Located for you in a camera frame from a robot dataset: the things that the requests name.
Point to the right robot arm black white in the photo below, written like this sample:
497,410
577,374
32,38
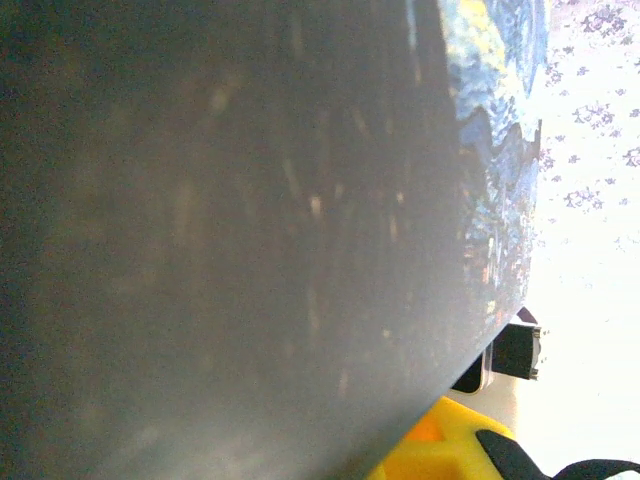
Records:
600,465

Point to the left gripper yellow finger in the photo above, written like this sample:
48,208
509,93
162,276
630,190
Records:
450,445

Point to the starry night print tin box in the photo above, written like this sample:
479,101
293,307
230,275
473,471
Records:
225,240

